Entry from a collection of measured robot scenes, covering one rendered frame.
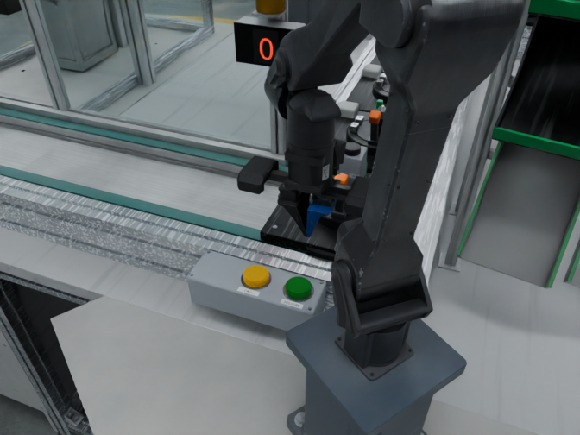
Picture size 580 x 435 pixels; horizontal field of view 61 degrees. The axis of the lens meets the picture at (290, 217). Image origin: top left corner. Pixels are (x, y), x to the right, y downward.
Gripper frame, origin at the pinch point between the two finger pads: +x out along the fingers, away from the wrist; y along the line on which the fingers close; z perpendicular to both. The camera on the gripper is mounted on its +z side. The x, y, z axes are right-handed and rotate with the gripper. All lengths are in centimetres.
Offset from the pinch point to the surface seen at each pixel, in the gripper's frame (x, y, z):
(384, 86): 9, 3, 68
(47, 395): 76, 70, -5
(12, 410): 108, 101, -1
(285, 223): 12.0, 8.0, 11.1
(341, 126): 12, 9, 48
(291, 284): 12.0, 1.8, -2.1
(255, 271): 11.9, 7.9, -1.5
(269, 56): -10.2, 17.5, 28.5
